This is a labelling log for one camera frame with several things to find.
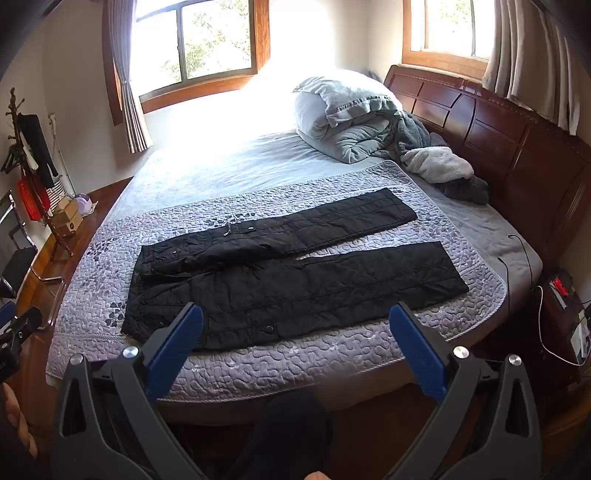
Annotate person's left hand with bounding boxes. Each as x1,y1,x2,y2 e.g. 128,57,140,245
0,384,38,462

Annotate dark grey fleece garment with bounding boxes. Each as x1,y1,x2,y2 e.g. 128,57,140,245
396,113,490,205

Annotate person's leg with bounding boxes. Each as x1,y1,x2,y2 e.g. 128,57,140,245
240,392,334,480

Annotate white cable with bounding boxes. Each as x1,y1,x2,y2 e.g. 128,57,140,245
534,285,588,367

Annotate black quilted pants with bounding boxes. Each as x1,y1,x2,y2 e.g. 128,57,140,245
121,188,469,350

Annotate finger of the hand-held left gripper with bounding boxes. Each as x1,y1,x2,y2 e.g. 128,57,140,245
0,302,43,352

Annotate black hanging garment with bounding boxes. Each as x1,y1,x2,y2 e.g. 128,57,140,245
18,114,59,186

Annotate grey quilted floral bedspread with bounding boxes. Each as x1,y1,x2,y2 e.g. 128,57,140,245
46,159,509,402

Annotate white box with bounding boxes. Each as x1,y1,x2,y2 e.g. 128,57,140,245
570,318,591,361

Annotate small wooden framed window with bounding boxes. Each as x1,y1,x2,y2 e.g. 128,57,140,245
402,0,497,70

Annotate white fleece garment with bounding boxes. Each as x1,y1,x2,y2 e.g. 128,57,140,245
401,147,475,183

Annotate cardboard box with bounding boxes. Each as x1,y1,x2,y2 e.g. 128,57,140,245
50,198,85,239

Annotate wooden coat rack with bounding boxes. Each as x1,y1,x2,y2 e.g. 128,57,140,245
0,88,75,258

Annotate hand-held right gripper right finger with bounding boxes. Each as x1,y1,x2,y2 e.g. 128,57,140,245
389,302,542,480

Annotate striped cloth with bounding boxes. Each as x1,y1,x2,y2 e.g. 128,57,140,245
46,182,71,213

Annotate black cable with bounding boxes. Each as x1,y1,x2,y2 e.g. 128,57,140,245
496,234,533,315

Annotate large wooden framed window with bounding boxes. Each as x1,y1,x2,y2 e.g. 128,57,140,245
104,0,271,125

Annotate dark wooden headboard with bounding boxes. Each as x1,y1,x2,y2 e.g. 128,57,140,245
383,65,591,278

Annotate bed with pale sheet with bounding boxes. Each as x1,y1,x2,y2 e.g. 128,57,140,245
46,69,543,416

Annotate dark wooden nightstand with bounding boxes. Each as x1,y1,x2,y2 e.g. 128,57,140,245
539,267,591,386

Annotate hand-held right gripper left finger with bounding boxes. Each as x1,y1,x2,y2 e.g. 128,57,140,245
52,302,208,480

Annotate striped beige curtain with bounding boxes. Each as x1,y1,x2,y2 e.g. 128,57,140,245
106,0,154,155
482,0,580,136

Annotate metal frame chair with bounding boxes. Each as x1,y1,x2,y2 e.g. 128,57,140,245
0,190,65,306

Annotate folded grey comforter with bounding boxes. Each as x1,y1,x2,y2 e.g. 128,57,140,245
293,76,416,164

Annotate white and purple appliance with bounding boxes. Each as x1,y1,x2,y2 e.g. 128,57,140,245
74,193,100,216

